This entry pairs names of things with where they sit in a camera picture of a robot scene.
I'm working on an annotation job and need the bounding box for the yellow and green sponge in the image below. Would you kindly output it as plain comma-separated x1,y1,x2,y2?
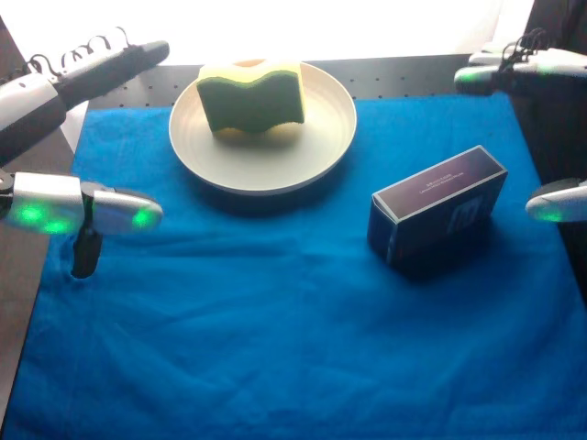
195,58,306,141

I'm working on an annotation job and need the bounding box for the white and black left hand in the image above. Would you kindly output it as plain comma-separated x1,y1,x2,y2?
0,26,171,281

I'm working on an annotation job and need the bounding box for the blue table cloth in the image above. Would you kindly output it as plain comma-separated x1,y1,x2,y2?
0,95,587,440

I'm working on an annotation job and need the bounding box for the cream round plate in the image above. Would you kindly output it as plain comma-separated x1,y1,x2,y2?
168,59,358,197

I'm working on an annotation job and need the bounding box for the white and black right hand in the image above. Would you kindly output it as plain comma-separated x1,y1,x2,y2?
453,27,587,225

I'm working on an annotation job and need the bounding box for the dark purple box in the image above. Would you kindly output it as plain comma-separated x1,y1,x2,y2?
366,145,509,281

